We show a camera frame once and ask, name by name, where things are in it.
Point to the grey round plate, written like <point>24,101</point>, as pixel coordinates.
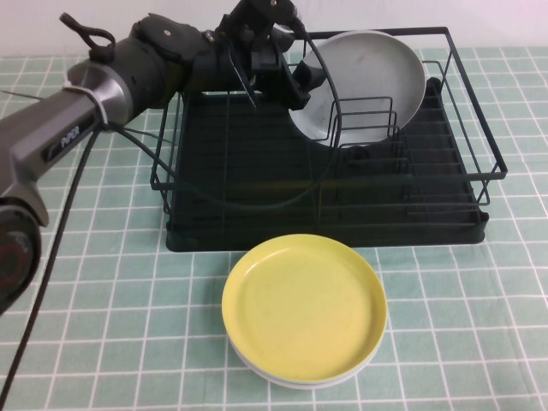
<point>368,68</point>

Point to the yellow round plate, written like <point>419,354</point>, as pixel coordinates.
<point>299,304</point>

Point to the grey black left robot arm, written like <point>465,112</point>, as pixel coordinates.
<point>85,107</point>

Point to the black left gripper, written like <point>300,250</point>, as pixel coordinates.
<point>222,64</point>

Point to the white zip tie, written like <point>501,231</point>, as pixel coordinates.
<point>99,112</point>

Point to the black plastic drip tray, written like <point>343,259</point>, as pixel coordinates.
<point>265,171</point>

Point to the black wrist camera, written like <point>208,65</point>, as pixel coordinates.
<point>265,13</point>

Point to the green checked tablecloth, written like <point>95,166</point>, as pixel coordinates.
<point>471,299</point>

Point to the white round plate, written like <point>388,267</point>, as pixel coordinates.
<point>299,374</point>

